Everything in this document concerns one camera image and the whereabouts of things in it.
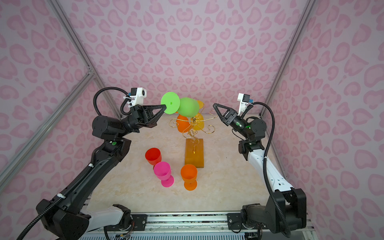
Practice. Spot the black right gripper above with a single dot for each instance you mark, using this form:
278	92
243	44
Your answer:
230	119

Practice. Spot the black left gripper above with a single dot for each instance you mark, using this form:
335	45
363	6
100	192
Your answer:
138	118

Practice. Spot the orange wine glass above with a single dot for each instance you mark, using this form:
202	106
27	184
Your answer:
189	175
183	124

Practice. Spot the green wine glass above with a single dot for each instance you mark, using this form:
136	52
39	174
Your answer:
186	107

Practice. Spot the red wine glass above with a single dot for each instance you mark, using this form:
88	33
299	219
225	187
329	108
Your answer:
153	156

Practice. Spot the pink wine glass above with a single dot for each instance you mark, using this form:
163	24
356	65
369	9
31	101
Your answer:
163	172

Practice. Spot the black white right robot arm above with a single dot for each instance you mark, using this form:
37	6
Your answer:
286	208

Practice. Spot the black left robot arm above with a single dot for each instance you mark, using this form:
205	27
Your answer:
63	215

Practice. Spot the yellow wine glass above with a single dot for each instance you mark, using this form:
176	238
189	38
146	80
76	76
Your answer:
199	120

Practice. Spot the amber wooden rack base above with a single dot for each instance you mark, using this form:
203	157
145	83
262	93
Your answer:
194	154

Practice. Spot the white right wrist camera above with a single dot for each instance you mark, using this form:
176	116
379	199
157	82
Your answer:
244	100

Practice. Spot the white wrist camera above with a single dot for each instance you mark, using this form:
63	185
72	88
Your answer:
244	100
136	97

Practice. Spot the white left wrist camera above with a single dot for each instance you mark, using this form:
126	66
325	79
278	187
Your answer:
136	97

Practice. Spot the aluminium corner frame post right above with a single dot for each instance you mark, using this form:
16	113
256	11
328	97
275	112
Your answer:
279	38

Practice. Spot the aluminium corner frame post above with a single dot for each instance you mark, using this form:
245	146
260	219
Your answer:
279	38
84	57

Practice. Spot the gold wire glass rack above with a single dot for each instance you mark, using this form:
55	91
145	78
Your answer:
192	134

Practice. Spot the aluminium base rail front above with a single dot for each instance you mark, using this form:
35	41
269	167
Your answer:
183	226

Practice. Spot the aluminium corner frame post left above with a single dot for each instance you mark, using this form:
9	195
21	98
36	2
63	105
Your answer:
84	57

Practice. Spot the aluminium diagonal frame bar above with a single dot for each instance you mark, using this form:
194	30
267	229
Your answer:
20	158

